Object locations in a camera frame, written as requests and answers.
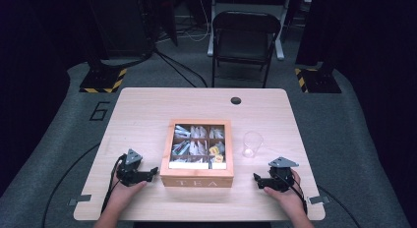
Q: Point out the grey tape strip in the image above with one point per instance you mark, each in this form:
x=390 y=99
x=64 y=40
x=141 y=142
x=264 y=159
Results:
x=319 y=199
x=79 y=199

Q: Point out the yellow tea bag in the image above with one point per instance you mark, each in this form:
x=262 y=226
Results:
x=219 y=159
x=213 y=150

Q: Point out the person's right hand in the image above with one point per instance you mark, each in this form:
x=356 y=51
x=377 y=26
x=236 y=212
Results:
x=291 y=200

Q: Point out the black stand base striped tape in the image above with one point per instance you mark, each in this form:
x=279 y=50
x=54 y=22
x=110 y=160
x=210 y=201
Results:
x=319 y=81
x=100 y=80

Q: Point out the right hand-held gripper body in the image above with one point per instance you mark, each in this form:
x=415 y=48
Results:
x=281 y=180

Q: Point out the person's left hand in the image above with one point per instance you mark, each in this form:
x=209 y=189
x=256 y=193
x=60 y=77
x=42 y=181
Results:
x=121 y=195

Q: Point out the clear plastic cup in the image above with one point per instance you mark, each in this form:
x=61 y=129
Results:
x=251 y=146

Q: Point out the wooden tea box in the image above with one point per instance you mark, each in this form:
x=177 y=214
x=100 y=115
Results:
x=196 y=181

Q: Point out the dark curtain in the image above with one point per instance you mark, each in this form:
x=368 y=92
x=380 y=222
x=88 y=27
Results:
x=377 y=57
x=32 y=57

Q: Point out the pile of mixed tea bags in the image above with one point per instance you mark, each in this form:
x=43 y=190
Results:
x=196 y=133

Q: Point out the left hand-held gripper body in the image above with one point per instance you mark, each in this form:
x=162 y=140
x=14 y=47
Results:
x=129 y=172

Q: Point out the black folding chair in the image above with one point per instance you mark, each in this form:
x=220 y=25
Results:
x=244 y=41

